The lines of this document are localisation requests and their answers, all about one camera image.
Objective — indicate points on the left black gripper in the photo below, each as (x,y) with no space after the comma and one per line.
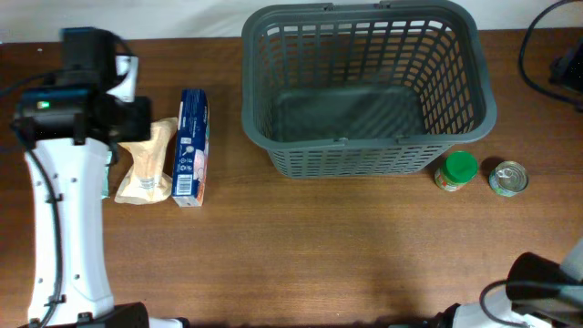
(144,111)

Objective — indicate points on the mint green wipes packet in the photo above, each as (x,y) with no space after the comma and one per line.
(105,184)

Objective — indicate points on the tan paper pouch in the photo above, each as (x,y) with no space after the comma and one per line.
(146,182)

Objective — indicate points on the blue cardboard box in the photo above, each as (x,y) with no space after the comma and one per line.
(192,149)

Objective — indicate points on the grey plastic basket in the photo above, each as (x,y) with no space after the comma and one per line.
(360,90)

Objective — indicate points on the green lidded jar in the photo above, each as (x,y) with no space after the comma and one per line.
(458,169)

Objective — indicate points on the silver tin can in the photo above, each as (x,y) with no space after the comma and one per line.
(508,179)

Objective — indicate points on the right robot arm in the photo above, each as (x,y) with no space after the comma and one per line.
(536,293)

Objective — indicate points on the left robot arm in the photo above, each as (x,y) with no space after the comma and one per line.
(69,122)

